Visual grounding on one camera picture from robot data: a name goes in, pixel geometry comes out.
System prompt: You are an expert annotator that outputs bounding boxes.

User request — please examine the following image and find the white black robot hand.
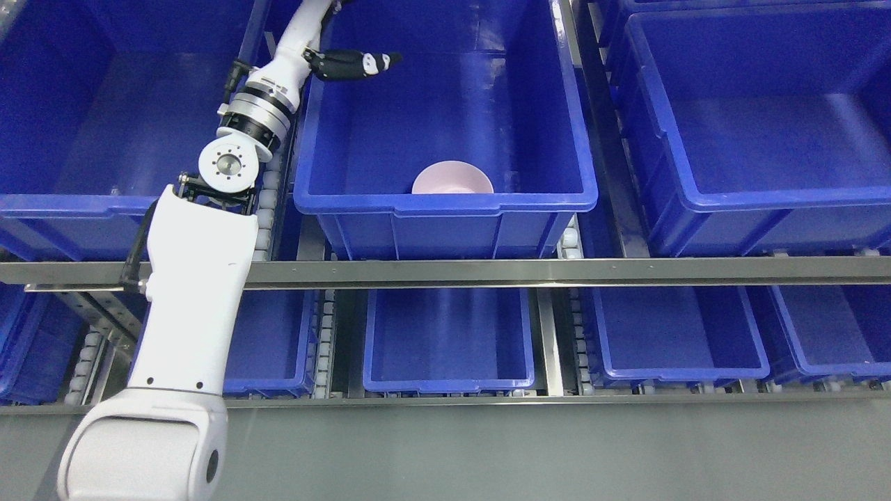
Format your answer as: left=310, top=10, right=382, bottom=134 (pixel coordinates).
left=247, top=1, right=403, bottom=93

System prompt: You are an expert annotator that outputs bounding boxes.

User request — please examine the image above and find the pink bowl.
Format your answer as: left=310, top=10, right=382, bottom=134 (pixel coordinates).
left=411, top=161, right=494, bottom=196

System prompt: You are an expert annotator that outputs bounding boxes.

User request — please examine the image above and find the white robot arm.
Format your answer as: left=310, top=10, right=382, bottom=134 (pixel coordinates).
left=56, top=185, right=259, bottom=500

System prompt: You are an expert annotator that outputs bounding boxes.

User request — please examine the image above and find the metal shelf rack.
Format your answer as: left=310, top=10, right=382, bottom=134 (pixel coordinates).
left=0, top=0, right=891, bottom=417

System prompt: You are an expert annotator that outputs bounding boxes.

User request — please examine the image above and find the left blue plastic bin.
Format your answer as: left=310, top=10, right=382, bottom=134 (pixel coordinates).
left=1, top=1, right=299, bottom=261

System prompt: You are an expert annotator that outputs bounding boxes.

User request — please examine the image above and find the blue plastic bin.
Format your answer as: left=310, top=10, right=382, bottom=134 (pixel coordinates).
left=292, top=1, right=599, bottom=260
left=1, top=1, right=299, bottom=261
left=606, top=1, right=890, bottom=257

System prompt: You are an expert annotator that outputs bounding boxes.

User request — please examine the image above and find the middle blue plastic bin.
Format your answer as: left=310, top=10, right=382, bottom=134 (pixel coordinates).
left=292, top=1, right=599, bottom=260

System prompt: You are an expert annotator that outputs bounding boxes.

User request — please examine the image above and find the lower middle blue bin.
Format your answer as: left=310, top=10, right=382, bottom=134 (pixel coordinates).
left=362, top=287, right=535, bottom=395

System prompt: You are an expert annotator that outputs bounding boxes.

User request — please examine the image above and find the lower far left blue bin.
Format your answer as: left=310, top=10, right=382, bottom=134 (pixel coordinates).
left=1, top=283, right=82, bottom=406

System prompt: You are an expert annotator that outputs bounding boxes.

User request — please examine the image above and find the right blue plastic bin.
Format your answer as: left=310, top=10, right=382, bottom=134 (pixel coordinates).
left=606, top=1, right=890, bottom=257

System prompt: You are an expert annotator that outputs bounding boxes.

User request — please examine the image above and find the lower far right blue bin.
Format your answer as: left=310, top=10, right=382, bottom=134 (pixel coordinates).
left=745, top=285, right=890, bottom=385

